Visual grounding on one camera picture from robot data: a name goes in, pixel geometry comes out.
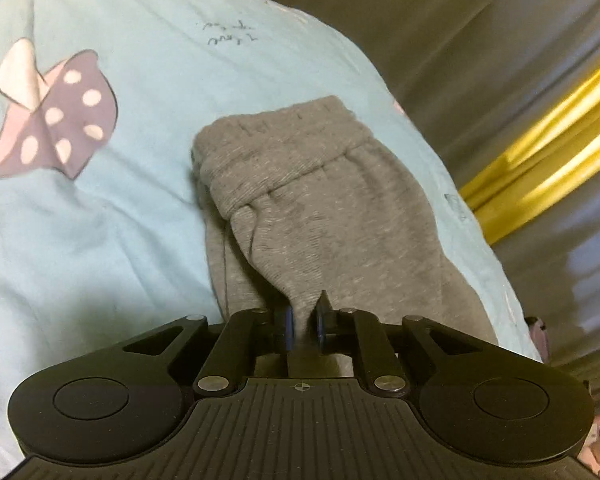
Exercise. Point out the light blue printed bedsheet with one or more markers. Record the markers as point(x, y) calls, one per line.
point(130, 200)

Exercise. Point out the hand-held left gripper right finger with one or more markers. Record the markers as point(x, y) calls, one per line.
point(321, 322)

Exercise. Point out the grey curtain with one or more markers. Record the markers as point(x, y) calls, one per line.
point(460, 25)
point(570, 300)

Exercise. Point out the yellow curtain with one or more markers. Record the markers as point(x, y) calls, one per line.
point(550, 160)

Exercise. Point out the grey pants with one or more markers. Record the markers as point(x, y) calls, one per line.
point(325, 200)

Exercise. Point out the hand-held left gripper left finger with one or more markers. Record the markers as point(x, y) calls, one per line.
point(288, 327)

